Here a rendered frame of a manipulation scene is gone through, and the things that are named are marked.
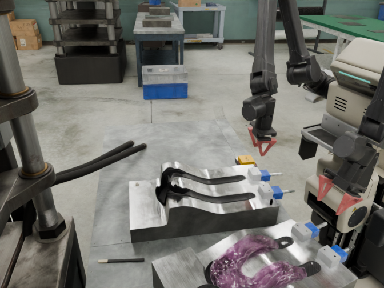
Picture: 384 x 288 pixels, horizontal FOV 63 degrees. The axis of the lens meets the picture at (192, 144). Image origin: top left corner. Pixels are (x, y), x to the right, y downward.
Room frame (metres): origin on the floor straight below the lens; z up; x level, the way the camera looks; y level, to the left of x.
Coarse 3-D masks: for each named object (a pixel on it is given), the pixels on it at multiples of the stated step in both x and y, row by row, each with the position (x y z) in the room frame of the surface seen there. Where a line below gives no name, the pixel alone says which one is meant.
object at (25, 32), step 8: (8, 16) 6.54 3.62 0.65; (16, 24) 6.58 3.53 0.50; (24, 24) 6.60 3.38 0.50; (32, 24) 6.64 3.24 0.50; (16, 32) 6.57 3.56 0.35; (24, 32) 6.60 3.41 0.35; (32, 32) 6.61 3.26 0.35; (16, 40) 6.64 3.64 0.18; (24, 40) 6.59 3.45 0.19; (32, 40) 6.60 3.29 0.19; (40, 40) 6.82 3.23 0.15; (16, 48) 6.54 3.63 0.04; (24, 48) 6.58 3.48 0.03; (32, 48) 6.60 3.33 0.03
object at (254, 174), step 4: (248, 168) 1.02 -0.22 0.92; (252, 168) 1.01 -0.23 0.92; (256, 168) 1.01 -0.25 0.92; (248, 172) 1.01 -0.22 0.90; (252, 172) 0.99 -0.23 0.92; (256, 172) 0.99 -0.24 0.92; (260, 172) 0.99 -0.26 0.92; (264, 172) 1.01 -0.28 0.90; (268, 172) 1.01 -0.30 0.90; (252, 176) 0.97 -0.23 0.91; (256, 176) 0.97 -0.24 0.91; (260, 176) 0.97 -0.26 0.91; (264, 176) 0.98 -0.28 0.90; (268, 176) 0.98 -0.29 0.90; (272, 176) 1.01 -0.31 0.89; (252, 180) 0.97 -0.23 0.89; (256, 180) 0.97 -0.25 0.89; (264, 180) 0.98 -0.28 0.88; (268, 180) 0.99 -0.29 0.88
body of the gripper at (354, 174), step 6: (348, 162) 0.73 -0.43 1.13; (354, 162) 0.72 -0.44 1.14; (342, 168) 0.73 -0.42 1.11; (348, 168) 0.72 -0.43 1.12; (354, 168) 0.71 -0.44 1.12; (360, 168) 0.72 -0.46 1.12; (330, 174) 0.74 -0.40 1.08; (336, 174) 0.73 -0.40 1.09; (342, 174) 0.72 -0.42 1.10; (348, 174) 0.71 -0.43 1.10; (354, 174) 0.71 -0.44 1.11; (360, 174) 0.71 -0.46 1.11; (342, 180) 0.71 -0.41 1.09; (348, 180) 0.71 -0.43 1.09; (354, 180) 0.70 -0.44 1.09; (354, 186) 0.68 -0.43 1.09; (360, 186) 0.70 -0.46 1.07; (360, 192) 0.69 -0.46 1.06
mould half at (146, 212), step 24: (192, 168) 1.02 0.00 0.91; (240, 168) 1.05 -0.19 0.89; (144, 192) 0.92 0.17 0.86; (216, 192) 0.90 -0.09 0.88; (240, 192) 0.90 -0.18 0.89; (144, 216) 0.80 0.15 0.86; (168, 216) 0.76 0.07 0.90; (192, 216) 0.77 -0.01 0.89; (216, 216) 0.79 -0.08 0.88; (240, 216) 0.80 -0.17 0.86; (264, 216) 0.82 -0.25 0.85; (144, 240) 0.74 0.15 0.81
